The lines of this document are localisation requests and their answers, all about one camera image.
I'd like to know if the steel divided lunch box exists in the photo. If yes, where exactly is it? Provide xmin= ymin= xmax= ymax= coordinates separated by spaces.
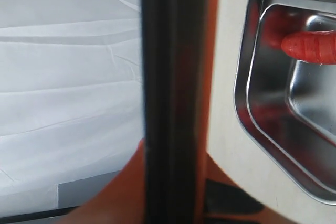
xmin=234 ymin=0 xmax=335 ymax=205

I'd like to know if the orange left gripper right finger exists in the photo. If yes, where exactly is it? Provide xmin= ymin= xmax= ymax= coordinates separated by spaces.
xmin=194 ymin=152 xmax=283 ymax=224

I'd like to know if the red toy sausage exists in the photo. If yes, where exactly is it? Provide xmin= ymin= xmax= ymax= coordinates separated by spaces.
xmin=281 ymin=30 xmax=335 ymax=65

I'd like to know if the pale blue backdrop cloth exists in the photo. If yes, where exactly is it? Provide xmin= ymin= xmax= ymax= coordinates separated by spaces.
xmin=1 ymin=0 xmax=143 ymax=217

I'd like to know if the dark transparent lid orange seal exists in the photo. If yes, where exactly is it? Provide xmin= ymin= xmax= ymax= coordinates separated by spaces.
xmin=141 ymin=0 xmax=218 ymax=223

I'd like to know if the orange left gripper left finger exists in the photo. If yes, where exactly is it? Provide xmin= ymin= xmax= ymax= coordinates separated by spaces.
xmin=57 ymin=140 xmax=145 ymax=224

